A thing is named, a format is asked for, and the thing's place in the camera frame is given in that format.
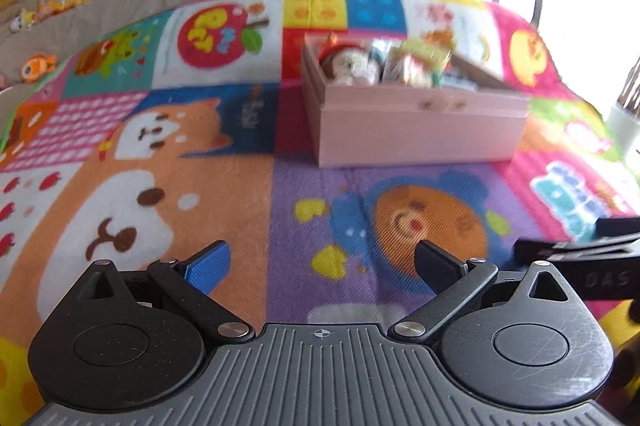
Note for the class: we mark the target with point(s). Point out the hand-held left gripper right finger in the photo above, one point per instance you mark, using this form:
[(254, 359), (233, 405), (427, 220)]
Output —
[(437, 263)]

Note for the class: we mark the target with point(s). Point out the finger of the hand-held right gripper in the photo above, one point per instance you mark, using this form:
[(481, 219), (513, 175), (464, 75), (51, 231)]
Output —
[(560, 248), (620, 226)]

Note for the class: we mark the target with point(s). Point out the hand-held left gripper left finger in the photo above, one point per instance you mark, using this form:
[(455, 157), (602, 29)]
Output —
[(210, 268)]

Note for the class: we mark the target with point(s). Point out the pink box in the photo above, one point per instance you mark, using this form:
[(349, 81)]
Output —
[(415, 131)]

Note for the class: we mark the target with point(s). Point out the colourful printed play mat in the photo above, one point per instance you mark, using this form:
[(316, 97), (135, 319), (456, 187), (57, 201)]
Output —
[(200, 181)]

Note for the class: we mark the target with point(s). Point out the white flower pot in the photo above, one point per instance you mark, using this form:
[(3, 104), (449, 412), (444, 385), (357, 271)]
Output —
[(625, 121)]

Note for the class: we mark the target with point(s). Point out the green yellow snack packet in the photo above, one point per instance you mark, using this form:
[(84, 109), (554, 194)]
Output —
[(417, 64)]

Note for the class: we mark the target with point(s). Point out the clear plastic packet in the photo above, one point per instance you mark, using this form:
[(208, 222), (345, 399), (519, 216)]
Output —
[(380, 54)]

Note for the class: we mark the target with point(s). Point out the red white plush doll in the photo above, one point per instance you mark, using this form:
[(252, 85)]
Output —
[(350, 64)]

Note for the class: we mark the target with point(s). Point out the orange fish plush toy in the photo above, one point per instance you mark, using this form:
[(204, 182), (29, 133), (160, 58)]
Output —
[(39, 67)]

